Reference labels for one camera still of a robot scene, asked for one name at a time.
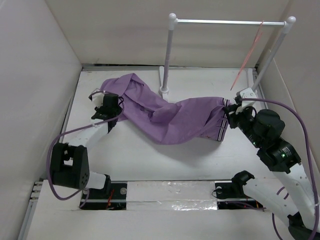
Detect white clothes rack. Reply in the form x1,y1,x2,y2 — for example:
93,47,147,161
159,13,297,101

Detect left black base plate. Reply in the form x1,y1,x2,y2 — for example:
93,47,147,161
79,181,128,211

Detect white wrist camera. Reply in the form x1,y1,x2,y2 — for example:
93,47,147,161
88,88,106,107
234,87,257,114

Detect purple trousers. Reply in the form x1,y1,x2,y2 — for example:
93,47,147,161
100,73,230,145

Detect aluminium frame rail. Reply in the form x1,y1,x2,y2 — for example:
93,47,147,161
17,65,87,240

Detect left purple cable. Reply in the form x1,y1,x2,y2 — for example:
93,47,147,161
45,91,123,208

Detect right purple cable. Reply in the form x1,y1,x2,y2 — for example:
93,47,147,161
234,98,317,240

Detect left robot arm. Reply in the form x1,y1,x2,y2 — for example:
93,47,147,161
47,91,124,199

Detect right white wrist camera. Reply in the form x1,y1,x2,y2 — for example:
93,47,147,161
234,87,257,114

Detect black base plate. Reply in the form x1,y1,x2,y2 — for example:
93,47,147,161
211,181,266,211
79,181,128,211

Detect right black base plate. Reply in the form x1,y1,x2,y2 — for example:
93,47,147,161
211,181,266,211

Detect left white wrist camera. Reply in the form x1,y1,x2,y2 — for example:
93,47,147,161
88,88,106,107

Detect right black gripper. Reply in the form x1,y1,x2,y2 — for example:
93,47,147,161
224,102,264,148

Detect purple cable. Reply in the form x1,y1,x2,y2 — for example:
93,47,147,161
45,91,123,208
234,98,317,240

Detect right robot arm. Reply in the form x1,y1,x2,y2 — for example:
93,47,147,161
223,104,320,240

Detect pink wire hanger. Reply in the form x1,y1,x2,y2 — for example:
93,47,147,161
230,20,265,91

